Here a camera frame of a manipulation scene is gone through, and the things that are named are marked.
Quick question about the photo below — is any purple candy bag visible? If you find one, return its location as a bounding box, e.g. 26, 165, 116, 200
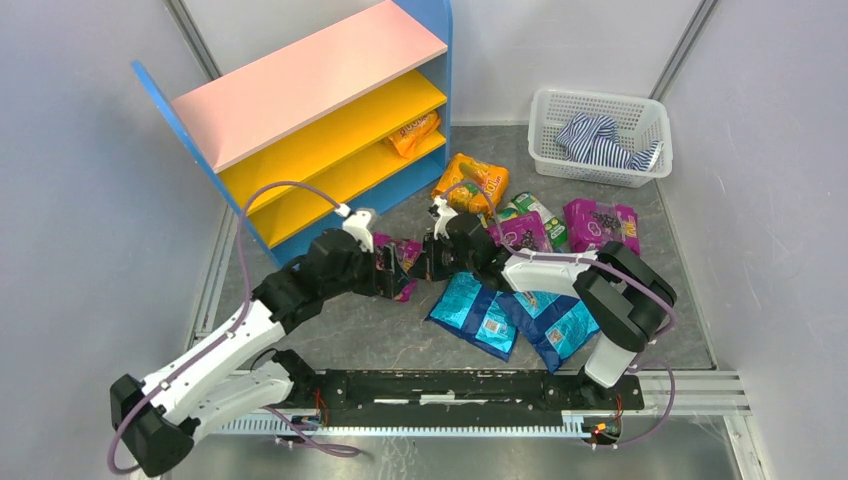
373, 232, 422, 302
563, 198, 641, 256
487, 212, 554, 253

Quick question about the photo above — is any blue candy bag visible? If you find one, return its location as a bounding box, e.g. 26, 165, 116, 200
496, 291, 600, 373
426, 272, 518, 362

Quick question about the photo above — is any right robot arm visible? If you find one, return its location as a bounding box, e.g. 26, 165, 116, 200
409, 213, 677, 389

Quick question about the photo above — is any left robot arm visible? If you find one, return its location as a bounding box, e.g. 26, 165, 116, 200
107, 227, 409, 477

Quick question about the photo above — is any orange candy bag on floor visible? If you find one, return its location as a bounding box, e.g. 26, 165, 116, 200
431, 153, 510, 215

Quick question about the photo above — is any green candy bag left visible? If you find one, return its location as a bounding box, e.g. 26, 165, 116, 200
495, 207, 520, 222

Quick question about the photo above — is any green candy bag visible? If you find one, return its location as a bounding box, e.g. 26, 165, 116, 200
511, 191, 568, 250
495, 207, 520, 222

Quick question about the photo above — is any green candy bag right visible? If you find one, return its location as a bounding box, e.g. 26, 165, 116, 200
511, 191, 568, 250

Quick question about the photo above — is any orange candy bag on shelf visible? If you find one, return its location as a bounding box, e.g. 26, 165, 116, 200
383, 110, 441, 158

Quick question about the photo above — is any blue pink yellow shelf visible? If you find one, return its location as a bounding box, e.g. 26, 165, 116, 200
132, 1, 453, 265

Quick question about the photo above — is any blue white striped cloth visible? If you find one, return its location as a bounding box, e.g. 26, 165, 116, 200
555, 113, 665, 172

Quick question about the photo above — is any white plastic basket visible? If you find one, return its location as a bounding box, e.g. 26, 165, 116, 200
528, 89, 673, 188

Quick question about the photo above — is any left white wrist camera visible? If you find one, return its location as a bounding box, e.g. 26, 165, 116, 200
334, 204, 378, 253

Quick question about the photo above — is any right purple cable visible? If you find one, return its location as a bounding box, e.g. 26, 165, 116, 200
442, 180, 678, 450

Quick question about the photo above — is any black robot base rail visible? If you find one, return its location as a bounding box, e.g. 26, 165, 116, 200
275, 370, 645, 428

